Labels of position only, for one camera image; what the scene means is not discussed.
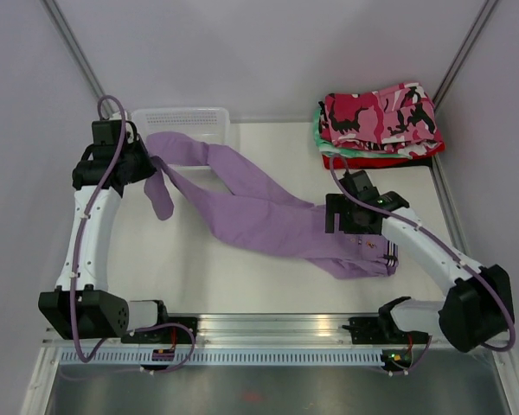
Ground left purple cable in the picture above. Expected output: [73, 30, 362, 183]
[68, 94, 126, 364]

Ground left aluminium frame post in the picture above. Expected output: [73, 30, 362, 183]
[39, 0, 106, 101]

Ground aluminium frame post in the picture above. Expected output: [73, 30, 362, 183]
[433, 0, 501, 108]
[39, 0, 106, 101]

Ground pink camouflage trousers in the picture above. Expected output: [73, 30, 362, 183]
[319, 82, 444, 154]

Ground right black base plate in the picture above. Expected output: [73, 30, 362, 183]
[342, 316, 428, 346]

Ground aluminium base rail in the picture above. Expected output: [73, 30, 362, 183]
[42, 311, 514, 347]

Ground green tie-dye folded trousers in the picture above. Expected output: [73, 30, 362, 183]
[312, 108, 412, 161]

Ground lilac trousers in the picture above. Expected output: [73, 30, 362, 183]
[144, 131, 399, 279]

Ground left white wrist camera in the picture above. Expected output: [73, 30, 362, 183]
[106, 110, 131, 122]

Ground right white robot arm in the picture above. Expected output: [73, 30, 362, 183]
[325, 170, 516, 353]

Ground white slotted cable duct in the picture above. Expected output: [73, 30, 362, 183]
[58, 348, 412, 367]

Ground white plastic basket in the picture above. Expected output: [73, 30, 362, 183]
[129, 105, 231, 172]

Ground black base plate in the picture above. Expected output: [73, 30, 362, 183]
[342, 316, 428, 346]
[120, 316, 198, 346]

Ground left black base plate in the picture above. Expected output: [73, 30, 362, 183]
[120, 316, 198, 346]

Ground right aluminium frame post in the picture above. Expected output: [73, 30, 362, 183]
[433, 0, 501, 108]

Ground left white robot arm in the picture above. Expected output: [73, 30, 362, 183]
[38, 119, 171, 343]

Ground red folded trousers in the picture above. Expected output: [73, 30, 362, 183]
[320, 142, 445, 169]

